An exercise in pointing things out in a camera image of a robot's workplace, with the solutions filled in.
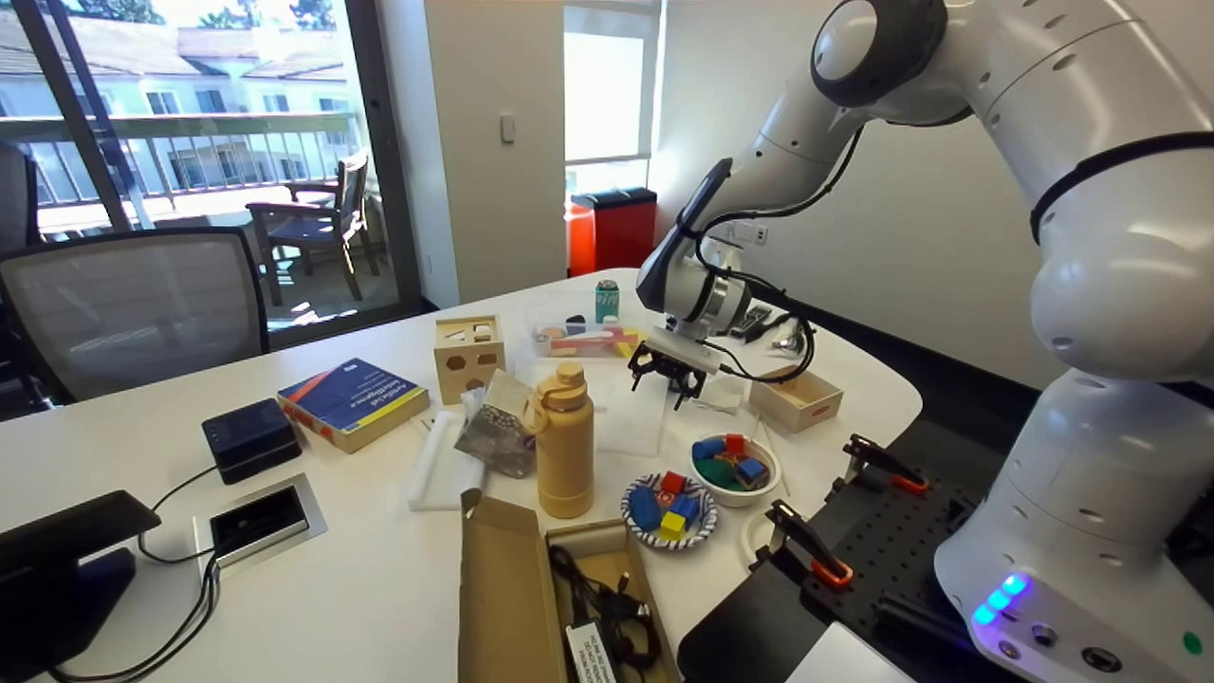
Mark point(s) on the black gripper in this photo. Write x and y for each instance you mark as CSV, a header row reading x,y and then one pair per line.
x,y
670,365

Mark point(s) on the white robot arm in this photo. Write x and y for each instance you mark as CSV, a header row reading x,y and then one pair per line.
x,y
1059,573

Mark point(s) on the wooden shape sorter box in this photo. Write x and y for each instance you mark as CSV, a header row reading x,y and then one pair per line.
x,y
469,355

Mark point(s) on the brown cardboard box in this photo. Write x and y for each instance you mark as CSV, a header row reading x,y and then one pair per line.
x,y
514,609

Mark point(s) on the black small box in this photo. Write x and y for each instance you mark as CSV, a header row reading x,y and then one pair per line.
x,y
252,437

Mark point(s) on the white bowl with blocks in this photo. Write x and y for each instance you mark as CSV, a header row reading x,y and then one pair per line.
x,y
733,467

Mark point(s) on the green soda can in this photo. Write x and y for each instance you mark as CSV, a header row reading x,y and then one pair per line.
x,y
603,301

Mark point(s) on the clear plastic toy bin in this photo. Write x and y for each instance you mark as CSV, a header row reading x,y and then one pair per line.
x,y
582,338

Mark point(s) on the tan insulated bottle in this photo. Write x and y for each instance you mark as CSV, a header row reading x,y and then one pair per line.
x,y
562,443

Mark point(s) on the blue patterned paper plate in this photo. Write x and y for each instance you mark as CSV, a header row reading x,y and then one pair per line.
x,y
670,511

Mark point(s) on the red storage bin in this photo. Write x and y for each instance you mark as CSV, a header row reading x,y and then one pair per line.
x,y
612,227

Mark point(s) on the orange black clamp left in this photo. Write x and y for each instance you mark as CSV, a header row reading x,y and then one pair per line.
x,y
820,558

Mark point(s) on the orange black clamp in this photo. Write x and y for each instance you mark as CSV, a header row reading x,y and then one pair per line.
x,y
871,456
820,558

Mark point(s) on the grey crumpled bag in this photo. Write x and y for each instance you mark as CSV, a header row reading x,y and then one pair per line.
x,y
497,443

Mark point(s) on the orange black clamp right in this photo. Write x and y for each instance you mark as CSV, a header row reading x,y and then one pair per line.
x,y
871,456

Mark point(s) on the black perforated mounting board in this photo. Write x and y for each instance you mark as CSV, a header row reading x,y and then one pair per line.
x,y
779,613

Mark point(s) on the black power adapter with label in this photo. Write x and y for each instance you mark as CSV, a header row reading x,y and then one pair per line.
x,y
588,655

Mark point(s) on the blue yellow book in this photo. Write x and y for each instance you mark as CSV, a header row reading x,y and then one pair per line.
x,y
355,402

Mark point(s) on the table power outlet plate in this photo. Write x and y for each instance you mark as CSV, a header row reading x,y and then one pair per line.
x,y
265,520

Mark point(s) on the black mesh office chair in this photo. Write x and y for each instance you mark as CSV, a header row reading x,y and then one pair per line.
x,y
99,315

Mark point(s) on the black tablet on stand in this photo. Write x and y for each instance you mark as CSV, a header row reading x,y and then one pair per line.
x,y
58,583

